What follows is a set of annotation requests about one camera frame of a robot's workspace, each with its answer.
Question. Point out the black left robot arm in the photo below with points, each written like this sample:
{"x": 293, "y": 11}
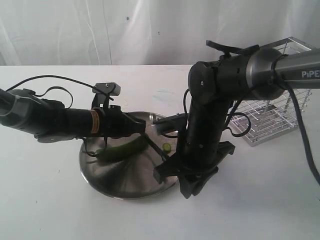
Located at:
{"x": 50, "y": 121}

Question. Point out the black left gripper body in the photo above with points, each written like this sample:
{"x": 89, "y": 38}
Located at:
{"x": 113, "y": 123}

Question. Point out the black handled kitchen knife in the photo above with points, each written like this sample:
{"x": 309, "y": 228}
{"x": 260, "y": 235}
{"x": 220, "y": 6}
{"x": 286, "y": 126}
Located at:
{"x": 160, "y": 152}

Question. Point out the chrome wire utensil holder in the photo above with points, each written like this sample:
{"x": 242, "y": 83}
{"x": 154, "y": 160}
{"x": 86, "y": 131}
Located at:
{"x": 268, "y": 111}

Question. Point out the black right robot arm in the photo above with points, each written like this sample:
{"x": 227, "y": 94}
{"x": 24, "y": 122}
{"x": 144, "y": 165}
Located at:
{"x": 217, "y": 88}

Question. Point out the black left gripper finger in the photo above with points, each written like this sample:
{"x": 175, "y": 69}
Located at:
{"x": 134, "y": 124}

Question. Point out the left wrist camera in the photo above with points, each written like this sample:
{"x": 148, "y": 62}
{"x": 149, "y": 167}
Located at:
{"x": 108, "y": 88}

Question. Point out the white backdrop curtain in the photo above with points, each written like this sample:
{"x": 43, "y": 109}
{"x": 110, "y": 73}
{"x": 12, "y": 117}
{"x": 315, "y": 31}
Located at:
{"x": 145, "y": 32}

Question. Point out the round steel plate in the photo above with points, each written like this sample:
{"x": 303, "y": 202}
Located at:
{"x": 129, "y": 178}

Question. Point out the green cucumber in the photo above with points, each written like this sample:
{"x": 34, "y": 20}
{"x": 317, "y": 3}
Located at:
{"x": 122, "y": 152}

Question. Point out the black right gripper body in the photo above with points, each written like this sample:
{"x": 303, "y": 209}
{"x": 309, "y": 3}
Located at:
{"x": 193, "y": 173}

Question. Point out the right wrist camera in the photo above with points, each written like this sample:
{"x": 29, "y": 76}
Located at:
{"x": 169, "y": 124}

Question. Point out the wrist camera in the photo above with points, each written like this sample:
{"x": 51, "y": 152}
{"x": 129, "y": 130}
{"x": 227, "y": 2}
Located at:
{"x": 108, "y": 88}
{"x": 169, "y": 124}

